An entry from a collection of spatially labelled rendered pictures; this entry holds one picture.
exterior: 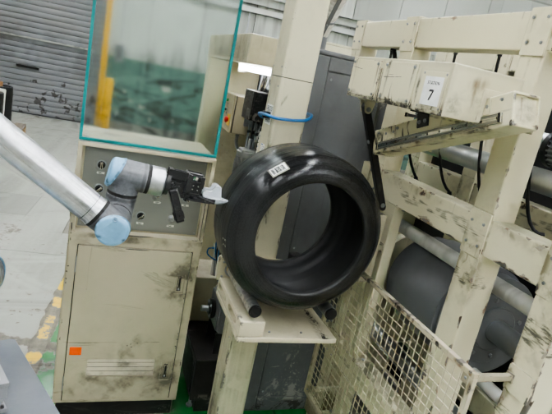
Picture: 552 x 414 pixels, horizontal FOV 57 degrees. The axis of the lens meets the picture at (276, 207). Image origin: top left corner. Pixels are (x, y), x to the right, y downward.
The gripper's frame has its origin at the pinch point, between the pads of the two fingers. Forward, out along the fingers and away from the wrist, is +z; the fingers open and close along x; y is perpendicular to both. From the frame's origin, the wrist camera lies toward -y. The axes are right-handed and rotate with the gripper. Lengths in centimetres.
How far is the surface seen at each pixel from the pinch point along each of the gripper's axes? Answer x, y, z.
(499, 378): -59, -18, 74
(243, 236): -11.3, -6.4, 6.0
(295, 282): 10.5, -27.0, 39.3
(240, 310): -3.8, -35.1, 15.5
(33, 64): 939, -45, -161
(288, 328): -4, -39, 35
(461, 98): -36, 52, 46
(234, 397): 26, -90, 37
